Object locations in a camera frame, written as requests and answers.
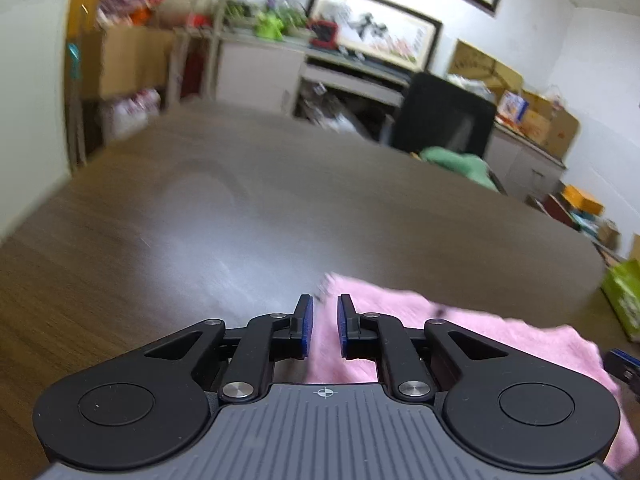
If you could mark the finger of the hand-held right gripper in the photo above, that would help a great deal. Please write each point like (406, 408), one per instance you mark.
(622, 365)

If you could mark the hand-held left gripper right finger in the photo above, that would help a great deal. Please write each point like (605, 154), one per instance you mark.
(343, 329)

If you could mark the green tissue pack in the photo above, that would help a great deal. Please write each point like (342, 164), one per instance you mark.
(625, 295)

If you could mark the potted green plant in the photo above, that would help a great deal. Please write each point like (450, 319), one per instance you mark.
(270, 27)

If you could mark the beige low cabinet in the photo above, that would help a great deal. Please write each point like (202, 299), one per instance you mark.
(260, 77)

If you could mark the framed calligraphy flower picture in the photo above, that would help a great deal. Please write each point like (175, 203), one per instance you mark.
(380, 30)

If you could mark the yellow box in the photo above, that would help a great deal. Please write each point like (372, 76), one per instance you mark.
(582, 200)

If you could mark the flat printed cardboard box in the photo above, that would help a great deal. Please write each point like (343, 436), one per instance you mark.
(480, 67)

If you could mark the open cardboard box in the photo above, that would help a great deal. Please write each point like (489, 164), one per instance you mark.
(552, 127)

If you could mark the large brown cardboard box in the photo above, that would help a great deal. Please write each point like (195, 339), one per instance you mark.
(125, 60)

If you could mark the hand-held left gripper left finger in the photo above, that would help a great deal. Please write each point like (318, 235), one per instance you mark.
(306, 329)

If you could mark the green cloth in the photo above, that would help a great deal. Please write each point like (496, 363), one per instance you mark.
(465, 165)

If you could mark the black office chair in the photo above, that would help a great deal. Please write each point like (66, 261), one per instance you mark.
(440, 115)

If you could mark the small blue white box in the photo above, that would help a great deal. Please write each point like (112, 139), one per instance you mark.
(512, 106)

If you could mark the pink towel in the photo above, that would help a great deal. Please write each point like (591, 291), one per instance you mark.
(525, 345)

